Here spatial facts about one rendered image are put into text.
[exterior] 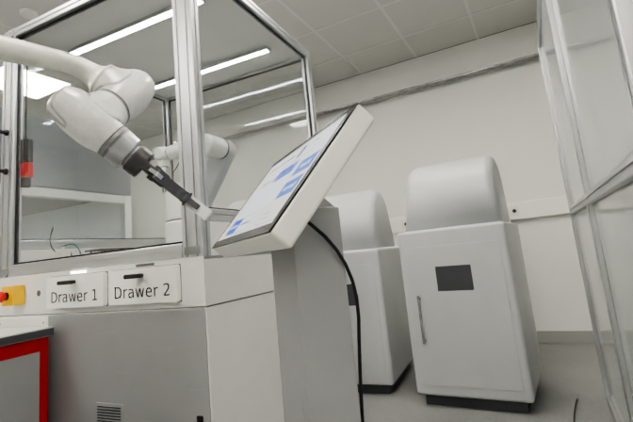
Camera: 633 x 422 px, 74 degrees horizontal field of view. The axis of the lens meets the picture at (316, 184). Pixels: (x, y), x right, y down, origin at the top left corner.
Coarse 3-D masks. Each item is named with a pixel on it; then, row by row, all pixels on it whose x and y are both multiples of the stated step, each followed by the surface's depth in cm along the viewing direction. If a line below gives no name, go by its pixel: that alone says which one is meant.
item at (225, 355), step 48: (48, 336) 150; (96, 336) 140; (144, 336) 132; (192, 336) 124; (240, 336) 136; (48, 384) 148; (96, 384) 138; (144, 384) 129; (192, 384) 122; (240, 384) 132
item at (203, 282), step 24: (168, 264) 131; (192, 264) 127; (216, 264) 130; (240, 264) 141; (264, 264) 155; (0, 288) 165; (24, 288) 159; (192, 288) 126; (216, 288) 128; (240, 288) 139; (264, 288) 152; (0, 312) 163; (24, 312) 157; (48, 312) 152; (72, 312) 146
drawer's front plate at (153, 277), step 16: (112, 272) 138; (128, 272) 135; (144, 272) 132; (160, 272) 129; (176, 272) 127; (112, 288) 137; (128, 288) 134; (144, 288) 131; (160, 288) 129; (176, 288) 126; (112, 304) 136; (128, 304) 134
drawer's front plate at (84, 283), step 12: (60, 276) 148; (72, 276) 146; (84, 276) 143; (96, 276) 141; (48, 288) 150; (60, 288) 148; (72, 288) 145; (84, 288) 143; (96, 288) 140; (48, 300) 150; (60, 300) 147; (72, 300) 145; (84, 300) 142; (96, 300) 140
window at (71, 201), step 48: (144, 0) 150; (96, 48) 159; (144, 48) 148; (48, 96) 168; (48, 144) 165; (144, 144) 143; (48, 192) 162; (96, 192) 150; (144, 192) 140; (48, 240) 159; (96, 240) 148; (144, 240) 138
